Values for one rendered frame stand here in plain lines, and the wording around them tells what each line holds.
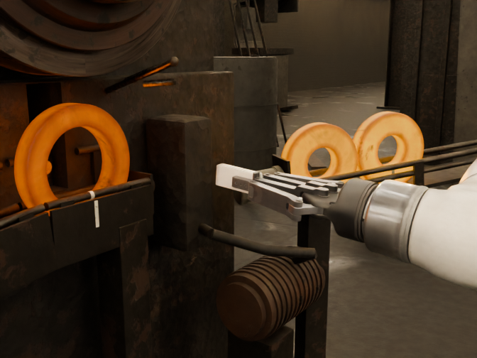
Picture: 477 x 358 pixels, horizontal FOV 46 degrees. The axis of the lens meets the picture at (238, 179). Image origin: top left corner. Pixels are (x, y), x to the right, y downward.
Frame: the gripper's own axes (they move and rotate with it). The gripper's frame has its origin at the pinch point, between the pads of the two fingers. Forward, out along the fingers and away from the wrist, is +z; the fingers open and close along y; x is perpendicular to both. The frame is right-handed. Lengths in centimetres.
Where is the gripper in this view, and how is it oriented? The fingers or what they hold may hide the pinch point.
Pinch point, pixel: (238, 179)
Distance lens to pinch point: 78.4
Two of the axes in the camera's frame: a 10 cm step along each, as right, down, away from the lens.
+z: -8.1, -2.1, 5.5
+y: 5.8, -1.9, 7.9
